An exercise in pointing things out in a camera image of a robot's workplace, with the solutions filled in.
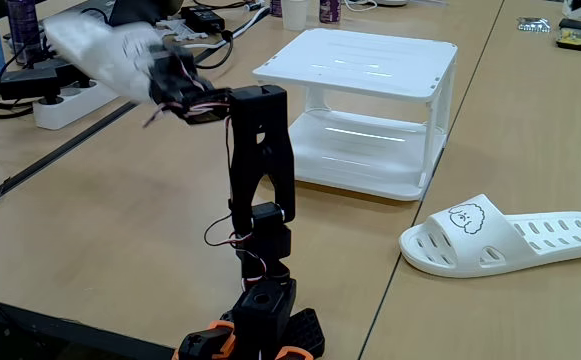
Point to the black plug-in adapter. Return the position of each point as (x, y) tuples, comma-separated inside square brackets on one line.
[(30, 82), (67, 72)]

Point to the white power strip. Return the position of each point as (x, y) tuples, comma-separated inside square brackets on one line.
[(70, 107)]

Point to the white slipper with dog print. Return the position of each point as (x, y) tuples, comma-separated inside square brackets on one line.
[(100, 50), (470, 240)]

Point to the black power brick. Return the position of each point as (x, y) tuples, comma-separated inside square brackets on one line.
[(202, 19)]

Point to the white flat printed part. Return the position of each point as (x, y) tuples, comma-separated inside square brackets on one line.
[(187, 31)]

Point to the tall purple drink can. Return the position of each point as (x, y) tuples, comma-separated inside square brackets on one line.
[(24, 30)]

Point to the silver foil packet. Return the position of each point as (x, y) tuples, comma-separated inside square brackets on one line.
[(533, 24)]

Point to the white two-tier shoe rack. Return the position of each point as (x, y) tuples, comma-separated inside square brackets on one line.
[(370, 60)]

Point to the dark laptop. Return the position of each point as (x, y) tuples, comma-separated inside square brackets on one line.
[(140, 11)]

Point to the white flat device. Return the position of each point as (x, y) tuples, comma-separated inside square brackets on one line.
[(391, 2)]

